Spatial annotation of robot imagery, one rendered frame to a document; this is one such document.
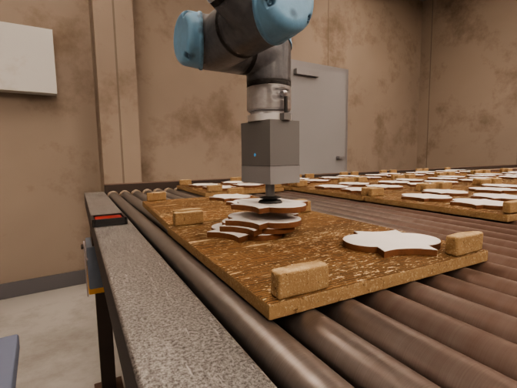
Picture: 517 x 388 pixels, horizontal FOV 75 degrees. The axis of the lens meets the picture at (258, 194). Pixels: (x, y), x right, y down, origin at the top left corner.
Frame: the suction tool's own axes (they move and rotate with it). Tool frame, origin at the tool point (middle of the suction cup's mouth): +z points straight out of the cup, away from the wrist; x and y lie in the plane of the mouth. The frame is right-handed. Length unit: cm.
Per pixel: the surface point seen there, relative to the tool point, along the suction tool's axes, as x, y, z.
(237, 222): 6.7, 0.2, 1.5
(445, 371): 11.7, -35.7, 6.4
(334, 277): 8.2, -22.1, 4.1
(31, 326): 35, 208, 98
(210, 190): -24, 67, 3
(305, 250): 3.3, -12.4, 4.1
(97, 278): 20, 53, 24
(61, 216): 8, 272, 38
